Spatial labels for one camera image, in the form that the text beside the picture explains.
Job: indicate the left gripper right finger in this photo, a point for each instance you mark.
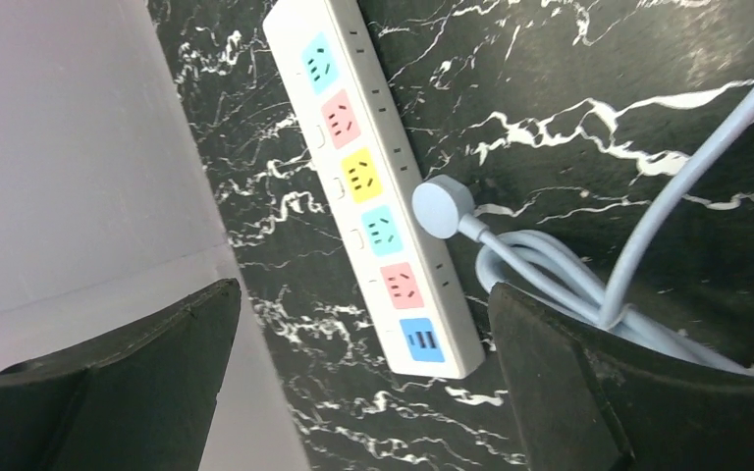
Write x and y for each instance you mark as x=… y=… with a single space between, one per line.
x=586 y=400

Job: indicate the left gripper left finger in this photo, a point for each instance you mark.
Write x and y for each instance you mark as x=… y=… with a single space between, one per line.
x=140 y=397

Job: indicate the white power strip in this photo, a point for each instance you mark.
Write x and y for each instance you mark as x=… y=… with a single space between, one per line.
x=367 y=169

